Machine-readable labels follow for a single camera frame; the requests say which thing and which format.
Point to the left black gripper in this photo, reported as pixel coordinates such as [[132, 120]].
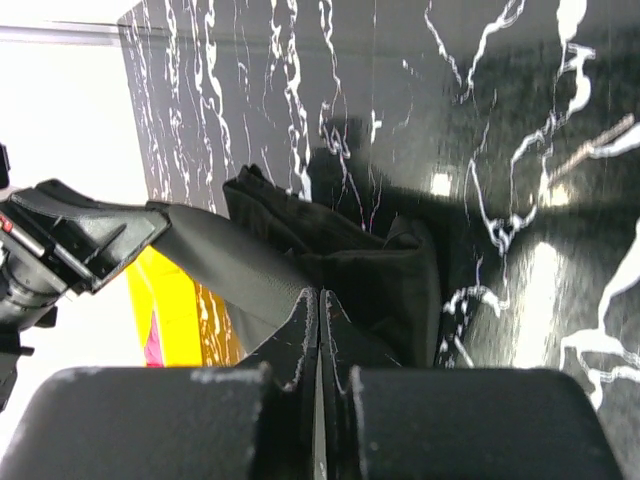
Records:
[[53, 240]]

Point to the yellow plastic bin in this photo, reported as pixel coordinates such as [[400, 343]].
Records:
[[193, 322]]

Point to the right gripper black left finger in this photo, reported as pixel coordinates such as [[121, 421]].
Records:
[[250, 421]]

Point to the black t shirt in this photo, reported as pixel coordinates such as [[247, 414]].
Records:
[[271, 245]]

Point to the red t shirt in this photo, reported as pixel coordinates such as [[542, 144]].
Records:
[[152, 348]]

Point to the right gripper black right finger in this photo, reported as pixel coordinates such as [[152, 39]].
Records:
[[385, 421]]

